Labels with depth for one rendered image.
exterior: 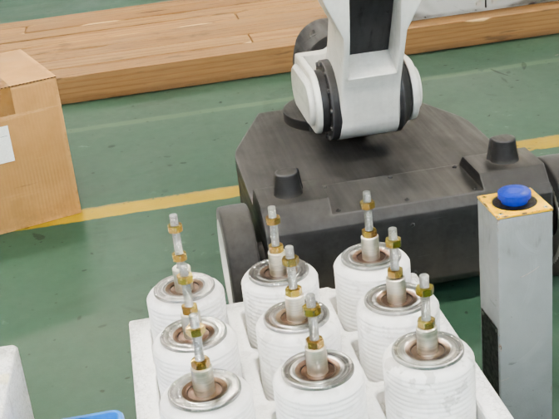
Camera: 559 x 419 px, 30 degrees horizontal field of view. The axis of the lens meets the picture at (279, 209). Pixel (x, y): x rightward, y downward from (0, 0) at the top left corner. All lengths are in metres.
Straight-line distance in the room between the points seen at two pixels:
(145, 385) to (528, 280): 0.48
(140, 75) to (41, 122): 0.89
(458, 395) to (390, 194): 0.61
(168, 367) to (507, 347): 0.43
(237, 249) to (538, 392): 0.49
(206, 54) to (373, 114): 1.32
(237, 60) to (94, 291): 1.29
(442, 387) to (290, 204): 0.59
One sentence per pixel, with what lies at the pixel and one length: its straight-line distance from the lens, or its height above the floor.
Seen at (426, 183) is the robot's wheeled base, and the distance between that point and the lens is 1.68.
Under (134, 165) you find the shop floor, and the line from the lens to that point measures 2.47.
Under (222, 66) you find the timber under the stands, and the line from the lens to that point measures 3.03.
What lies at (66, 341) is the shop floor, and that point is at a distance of 1.75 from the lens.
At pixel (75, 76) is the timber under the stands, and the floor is 0.08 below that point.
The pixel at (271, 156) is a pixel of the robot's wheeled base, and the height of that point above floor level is 0.17.
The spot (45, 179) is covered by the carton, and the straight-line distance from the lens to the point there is 2.20.
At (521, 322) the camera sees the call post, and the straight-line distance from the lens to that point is 1.33.
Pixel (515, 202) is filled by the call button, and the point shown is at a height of 0.32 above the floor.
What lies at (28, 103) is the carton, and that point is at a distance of 2.15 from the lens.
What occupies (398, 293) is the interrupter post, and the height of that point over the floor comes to 0.27.
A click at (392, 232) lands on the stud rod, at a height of 0.34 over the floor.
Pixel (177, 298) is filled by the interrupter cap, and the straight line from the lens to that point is 1.26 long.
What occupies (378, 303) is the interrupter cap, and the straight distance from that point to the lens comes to 1.20.
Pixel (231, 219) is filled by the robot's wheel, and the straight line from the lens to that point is 1.60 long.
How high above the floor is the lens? 0.83
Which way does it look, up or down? 23 degrees down
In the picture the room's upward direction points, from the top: 6 degrees counter-clockwise
